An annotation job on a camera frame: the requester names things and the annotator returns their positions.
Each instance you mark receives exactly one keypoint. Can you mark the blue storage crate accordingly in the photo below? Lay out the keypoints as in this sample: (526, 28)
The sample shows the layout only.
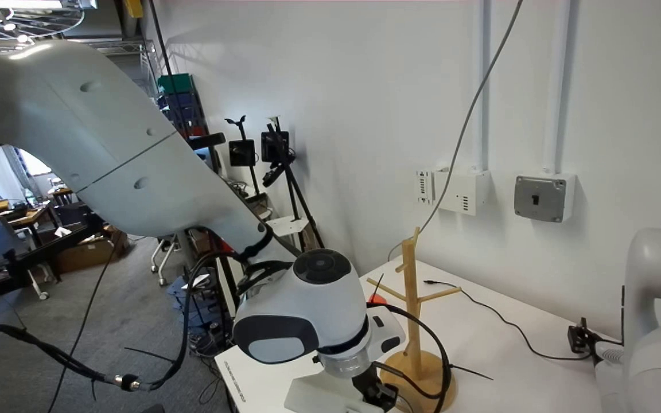
(186, 115)

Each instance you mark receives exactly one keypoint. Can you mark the black workbench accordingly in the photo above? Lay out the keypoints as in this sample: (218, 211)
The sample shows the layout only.
(33, 254)

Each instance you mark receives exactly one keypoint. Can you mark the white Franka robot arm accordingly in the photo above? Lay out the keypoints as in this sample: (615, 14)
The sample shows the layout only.
(116, 151)

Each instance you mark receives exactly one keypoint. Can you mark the small white shelf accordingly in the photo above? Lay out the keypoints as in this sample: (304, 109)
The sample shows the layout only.
(289, 226)

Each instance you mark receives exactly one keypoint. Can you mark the white labelled wall box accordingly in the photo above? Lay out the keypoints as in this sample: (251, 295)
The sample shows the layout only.
(425, 187)

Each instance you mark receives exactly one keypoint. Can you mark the wooden mug tree stand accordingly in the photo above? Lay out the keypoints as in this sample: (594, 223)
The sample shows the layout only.
(412, 306)

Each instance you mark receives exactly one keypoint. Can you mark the black plug connector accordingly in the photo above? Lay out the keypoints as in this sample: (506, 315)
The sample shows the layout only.
(582, 337)

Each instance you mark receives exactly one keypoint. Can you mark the black camera on tripod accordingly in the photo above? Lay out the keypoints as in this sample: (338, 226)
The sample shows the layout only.
(275, 145)
(241, 151)

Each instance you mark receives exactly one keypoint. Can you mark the white wall junction box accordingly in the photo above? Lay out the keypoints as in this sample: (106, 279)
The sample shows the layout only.
(464, 190)

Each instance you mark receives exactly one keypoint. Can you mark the white wall conduit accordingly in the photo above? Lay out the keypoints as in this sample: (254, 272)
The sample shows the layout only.
(485, 76)
(568, 76)

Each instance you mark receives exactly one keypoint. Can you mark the orange plastic cup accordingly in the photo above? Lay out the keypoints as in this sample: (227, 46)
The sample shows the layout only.
(380, 302)

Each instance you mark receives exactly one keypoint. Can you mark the cardboard box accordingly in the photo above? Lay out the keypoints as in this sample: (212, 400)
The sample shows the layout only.
(90, 253)

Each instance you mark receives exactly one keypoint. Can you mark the white idle robot arm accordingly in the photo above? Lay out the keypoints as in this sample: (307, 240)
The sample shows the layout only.
(660, 359)

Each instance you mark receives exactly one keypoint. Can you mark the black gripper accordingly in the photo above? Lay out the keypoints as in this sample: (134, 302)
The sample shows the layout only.
(377, 389)

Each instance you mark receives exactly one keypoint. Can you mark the grey wall junction box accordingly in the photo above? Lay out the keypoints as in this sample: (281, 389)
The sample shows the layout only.
(541, 197)

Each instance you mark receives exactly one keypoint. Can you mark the green storage crate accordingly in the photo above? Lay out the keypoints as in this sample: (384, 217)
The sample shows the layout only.
(175, 82)

